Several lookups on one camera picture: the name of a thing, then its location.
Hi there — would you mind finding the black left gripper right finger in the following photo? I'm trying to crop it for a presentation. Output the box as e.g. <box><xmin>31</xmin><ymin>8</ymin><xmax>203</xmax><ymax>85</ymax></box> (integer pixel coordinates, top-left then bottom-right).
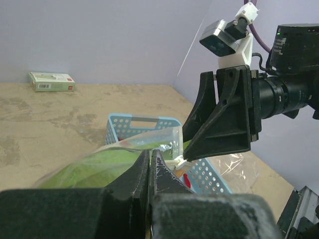
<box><xmin>149</xmin><ymin>150</ymin><xmax>281</xmax><ymax>239</ymax></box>

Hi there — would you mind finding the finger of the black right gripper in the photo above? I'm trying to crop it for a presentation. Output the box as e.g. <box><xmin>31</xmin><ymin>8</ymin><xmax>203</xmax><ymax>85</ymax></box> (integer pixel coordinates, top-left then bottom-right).
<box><xmin>182</xmin><ymin>71</ymin><xmax>216</xmax><ymax>143</ymax></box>

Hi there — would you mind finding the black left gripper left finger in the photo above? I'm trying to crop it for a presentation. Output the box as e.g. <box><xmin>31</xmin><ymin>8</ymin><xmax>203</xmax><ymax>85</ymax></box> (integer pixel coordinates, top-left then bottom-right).
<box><xmin>0</xmin><ymin>150</ymin><xmax>150</xmax><ymax>239</ymax></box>

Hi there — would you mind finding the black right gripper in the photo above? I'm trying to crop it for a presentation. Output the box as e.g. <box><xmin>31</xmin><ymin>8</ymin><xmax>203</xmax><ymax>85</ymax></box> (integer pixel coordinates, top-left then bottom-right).
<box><xmin>183</xmin><ymin>65</ymin><xmax>314</xmax><ymax>161</ymax></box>

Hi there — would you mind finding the green leafy vegetable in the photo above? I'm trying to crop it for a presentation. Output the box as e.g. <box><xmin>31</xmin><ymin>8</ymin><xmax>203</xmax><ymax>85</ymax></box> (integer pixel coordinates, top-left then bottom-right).
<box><xmin>39</xmin><ymin>143</ymin><xmax>172</xmax><ymax>189</ymax></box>

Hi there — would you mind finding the clear polka dot zip bag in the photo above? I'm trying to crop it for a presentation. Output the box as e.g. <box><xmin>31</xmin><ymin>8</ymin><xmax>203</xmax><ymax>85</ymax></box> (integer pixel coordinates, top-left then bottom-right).
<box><xmin>35</xmin><ymin>126</ymin><xmax>191</xmax><ymax>189</ymax></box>

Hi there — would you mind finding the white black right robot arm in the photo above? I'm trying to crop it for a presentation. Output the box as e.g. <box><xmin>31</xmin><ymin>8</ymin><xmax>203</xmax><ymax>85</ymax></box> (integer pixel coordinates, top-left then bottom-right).
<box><xmin>182</xmin><ymin>24</ymin><xmax>319</xmax><ymax>161</ymax></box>

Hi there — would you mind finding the clear bag with orange zipper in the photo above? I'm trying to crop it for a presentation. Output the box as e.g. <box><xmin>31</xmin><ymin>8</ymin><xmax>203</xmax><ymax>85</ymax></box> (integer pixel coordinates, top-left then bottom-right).
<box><xmin>209</xmin><ymin>152</ymin><xmax>260</xmax><ymax>193</ymax></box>

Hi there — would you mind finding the light blue plastic basket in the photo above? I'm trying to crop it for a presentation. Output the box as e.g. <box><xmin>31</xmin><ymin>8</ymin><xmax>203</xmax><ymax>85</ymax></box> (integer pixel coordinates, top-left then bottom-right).
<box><xmin>105</xmin><ymin>113</ymin><xmax>231</xmax><ymax>195</ymax></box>

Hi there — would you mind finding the green and white small box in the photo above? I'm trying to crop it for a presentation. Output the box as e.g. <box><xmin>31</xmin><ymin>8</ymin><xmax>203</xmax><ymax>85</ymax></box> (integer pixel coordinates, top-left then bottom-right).
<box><xmin>28</xmin><ymin>72</ymin><xmax>75</xmax><ymax>92</ymax></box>

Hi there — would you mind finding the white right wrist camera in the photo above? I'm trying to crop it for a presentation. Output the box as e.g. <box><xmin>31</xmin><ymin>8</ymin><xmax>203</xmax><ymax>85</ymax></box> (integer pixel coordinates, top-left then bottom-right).
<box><xmin>199</xmin><ymin>0</ymin><xmax>258</xmax><ymax>69</ymax></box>

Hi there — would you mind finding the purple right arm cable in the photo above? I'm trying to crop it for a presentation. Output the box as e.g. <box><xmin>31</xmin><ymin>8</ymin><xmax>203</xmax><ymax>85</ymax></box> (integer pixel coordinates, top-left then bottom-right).
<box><xmin>245</xmin><ymin>0</ymin><xmax>272</xmax><ymax>54</ymax></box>

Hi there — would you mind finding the black aluminium base frame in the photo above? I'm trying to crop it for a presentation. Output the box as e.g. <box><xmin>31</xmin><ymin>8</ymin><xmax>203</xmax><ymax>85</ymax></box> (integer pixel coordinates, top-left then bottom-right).
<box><xmin>277</xmin><ymin>186</ymin><xmax>319</xmax><ymax>239</ymax></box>

